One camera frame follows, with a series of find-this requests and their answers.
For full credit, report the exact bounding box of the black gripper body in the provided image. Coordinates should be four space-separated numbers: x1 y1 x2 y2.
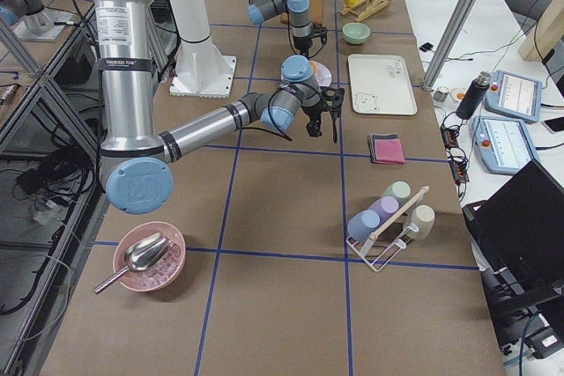
293 35 313 57
302 94 330 128

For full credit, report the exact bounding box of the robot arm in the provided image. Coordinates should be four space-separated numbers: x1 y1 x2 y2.
89 0 343 214
247 0 315 57

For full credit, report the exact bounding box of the brown wooden tray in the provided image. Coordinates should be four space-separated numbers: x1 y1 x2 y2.
280 0 324 27

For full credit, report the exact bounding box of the cream bear print tray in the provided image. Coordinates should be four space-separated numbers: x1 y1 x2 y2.
347 54 418 116

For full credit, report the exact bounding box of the white round plate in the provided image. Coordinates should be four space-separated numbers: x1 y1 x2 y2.
314 61 332 86

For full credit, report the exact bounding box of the grey cloth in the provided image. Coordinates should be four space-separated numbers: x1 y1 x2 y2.
368 134 400 163

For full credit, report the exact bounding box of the green bowl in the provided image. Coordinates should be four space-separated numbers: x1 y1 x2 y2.
342 22 371 45

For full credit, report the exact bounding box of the pink cloth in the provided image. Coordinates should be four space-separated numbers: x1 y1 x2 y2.
374 138 405 165

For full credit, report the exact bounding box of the wooden mug rack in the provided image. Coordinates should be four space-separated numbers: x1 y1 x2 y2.
339 0 392 22

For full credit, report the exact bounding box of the green plastic cup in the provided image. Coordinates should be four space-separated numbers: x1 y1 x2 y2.
382 181 412 206

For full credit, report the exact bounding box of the purple plastic cup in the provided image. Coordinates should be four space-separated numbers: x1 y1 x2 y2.
368 195 399 223

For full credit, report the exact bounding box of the small metal cup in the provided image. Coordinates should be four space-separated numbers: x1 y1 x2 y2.
433 86 449 102

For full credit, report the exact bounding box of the blue plastic cup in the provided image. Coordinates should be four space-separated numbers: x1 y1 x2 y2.
347 210 381 242

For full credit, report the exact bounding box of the wooden rack rod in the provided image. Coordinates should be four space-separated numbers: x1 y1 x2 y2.
369 186 429 241

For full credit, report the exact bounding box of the fried egg toy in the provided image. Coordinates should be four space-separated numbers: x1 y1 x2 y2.
449 88 466 103

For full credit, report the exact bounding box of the black water bottle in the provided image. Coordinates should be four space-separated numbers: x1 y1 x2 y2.
456 71 492 121

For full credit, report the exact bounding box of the beige plastic cup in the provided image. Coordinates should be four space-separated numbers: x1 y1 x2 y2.
404 204 435 240

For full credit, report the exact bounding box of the blue teach pendant near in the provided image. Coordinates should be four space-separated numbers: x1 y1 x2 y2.
471 116 539 175

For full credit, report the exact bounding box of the blue teach pendant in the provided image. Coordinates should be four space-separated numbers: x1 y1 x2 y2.
471 116 539 175
484 70 543 123

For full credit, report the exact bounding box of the blue teach pendant far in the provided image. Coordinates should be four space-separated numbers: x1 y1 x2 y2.
484 70 543 123

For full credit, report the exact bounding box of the pink bowl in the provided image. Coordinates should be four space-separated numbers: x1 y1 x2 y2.
113 221 187 292

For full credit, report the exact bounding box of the metal scoop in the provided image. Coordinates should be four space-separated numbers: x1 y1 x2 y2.
93 232 171 294

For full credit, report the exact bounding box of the black laptop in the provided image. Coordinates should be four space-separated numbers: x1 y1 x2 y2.
463 159 563 334

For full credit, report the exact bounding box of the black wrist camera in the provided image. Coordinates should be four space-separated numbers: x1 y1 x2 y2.
310 25 328 47
321 87 345 110

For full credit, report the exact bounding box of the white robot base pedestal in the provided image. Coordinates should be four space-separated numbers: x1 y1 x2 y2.
169 0 236 99

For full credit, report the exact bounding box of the aluminium frame post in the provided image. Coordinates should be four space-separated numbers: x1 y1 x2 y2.
421 0 476 92

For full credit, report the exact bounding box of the white wire cup rack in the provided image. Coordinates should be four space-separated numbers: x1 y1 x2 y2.
346 214 408 272

